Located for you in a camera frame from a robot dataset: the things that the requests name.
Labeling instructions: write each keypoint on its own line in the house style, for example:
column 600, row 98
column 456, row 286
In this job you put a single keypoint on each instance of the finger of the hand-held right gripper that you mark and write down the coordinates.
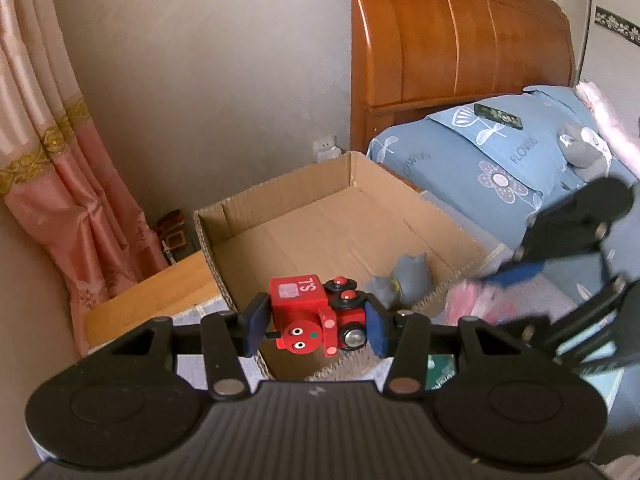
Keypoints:
column 590, row 310
column 515, row 275

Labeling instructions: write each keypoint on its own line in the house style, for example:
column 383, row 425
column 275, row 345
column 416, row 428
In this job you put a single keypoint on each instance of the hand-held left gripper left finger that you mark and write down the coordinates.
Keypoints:
column 257, row 322

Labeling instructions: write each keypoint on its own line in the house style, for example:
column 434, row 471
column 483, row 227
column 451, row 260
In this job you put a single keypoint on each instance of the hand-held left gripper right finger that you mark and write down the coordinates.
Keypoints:
column 376, row 327

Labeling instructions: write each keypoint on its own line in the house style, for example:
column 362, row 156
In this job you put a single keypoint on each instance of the pink plastic packet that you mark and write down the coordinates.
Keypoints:
column 480, row 300

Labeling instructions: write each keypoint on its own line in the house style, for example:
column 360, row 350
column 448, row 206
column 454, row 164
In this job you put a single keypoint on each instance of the red wooden toy train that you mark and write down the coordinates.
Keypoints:
column 300, row 305

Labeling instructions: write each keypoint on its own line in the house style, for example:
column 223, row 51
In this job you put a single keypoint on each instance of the cardboard box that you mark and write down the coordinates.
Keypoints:
column 310, row 230

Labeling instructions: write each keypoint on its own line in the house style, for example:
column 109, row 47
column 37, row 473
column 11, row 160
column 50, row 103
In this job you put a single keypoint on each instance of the grey checked cloth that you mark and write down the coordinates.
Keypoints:
column 550, row 285

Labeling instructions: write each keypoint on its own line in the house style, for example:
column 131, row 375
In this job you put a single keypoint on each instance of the grey plush toy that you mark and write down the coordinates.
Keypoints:
column 582, row 152

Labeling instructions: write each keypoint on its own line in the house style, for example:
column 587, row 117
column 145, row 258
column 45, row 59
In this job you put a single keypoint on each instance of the blue bed sheet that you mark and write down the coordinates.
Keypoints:
column 595, row 390

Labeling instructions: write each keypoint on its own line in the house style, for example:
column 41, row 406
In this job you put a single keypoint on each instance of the pink blanket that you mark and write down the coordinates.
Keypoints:
column 610, row 115

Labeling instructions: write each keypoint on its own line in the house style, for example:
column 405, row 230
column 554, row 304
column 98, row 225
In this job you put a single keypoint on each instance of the wooden nightstand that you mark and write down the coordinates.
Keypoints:
column 150, row 295

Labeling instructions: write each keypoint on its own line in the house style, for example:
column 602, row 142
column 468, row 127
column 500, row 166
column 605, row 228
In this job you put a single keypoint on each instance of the dark red framed object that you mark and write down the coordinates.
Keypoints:
column 172, row 235

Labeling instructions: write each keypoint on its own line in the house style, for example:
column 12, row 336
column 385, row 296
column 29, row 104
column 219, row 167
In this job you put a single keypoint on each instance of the pink curtain gold trim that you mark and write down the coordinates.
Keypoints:
column 100, row 185

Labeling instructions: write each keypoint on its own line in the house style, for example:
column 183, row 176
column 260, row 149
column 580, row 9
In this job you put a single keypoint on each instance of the wooden bed headboard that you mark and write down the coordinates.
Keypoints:
column 450, row 35

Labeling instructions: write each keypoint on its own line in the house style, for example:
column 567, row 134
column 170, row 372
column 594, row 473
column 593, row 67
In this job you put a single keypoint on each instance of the white wall socket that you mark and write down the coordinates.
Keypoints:
column 327, row 149

